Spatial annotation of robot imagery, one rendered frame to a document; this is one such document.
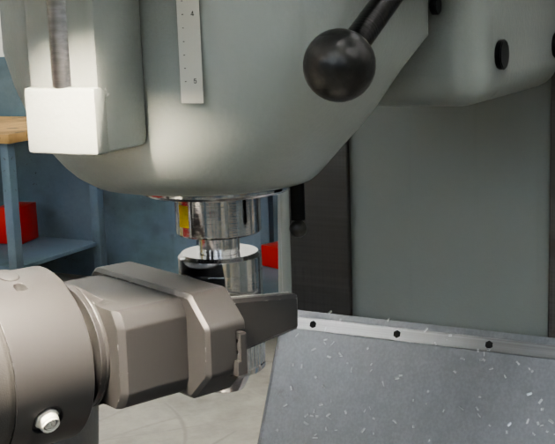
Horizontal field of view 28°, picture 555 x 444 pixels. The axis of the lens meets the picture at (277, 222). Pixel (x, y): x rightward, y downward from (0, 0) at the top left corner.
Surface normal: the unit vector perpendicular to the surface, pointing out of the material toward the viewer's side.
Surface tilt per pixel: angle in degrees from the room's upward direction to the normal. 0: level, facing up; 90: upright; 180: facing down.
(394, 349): 63
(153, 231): 90
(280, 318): 90
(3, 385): 83
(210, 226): 90
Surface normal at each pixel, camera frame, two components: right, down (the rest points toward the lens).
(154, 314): 0.57, -0.32
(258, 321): 0.65, 0.12
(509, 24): 0.88, 0.06
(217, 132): 0.00, 0.42
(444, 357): -0.43, -0.28
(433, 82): -0.46, 0.33
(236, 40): 0.00, 0.18
